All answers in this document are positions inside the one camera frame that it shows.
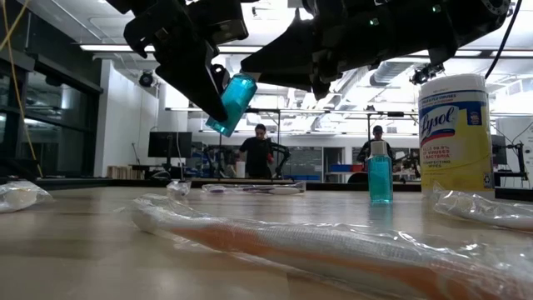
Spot black overhead light bar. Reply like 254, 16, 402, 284
78, 43, 533, 58

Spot yellow Lysol wipes canister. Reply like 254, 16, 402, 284
417, 73, 496, 200

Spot purple toothbrush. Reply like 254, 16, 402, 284
202, 181, 307, 196

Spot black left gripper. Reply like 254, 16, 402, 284
106, 0, 231, 123

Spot black ceiling camera mount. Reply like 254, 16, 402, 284
410, 62, 445, 87

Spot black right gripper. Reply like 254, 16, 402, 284
240, 0, 367, 101

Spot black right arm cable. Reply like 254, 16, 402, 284
485, 0, 524, 80

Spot orange toothbrush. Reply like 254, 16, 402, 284
124, 193, 533, 300
432, 182, 533, 233
0, 180, 54, 214

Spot blue mouthwash bottle white cap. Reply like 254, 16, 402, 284
367, 140, 395, 205
204, 72, 258, 138

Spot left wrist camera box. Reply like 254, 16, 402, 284
195, 0, 250, 46

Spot stack of wooden blocks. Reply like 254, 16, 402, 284
107, 165, 146, 181

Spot black computer monitor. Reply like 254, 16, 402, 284
147, 131, 193, 168

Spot person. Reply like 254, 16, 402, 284
239, 123, 274, 179
356, 124, 396, 166

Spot silver ventilation duct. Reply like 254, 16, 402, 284
369, 60, 421, 87

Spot black background workstation frame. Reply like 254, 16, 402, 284
166, 107, 420, 180

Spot black round ceiling spotlight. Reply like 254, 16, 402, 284
138, 70, 156, 88

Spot black equipment stand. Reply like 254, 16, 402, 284
493, 141, 531, 188

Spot black aluminium table frame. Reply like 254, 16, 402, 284
31, 177, 533, 202

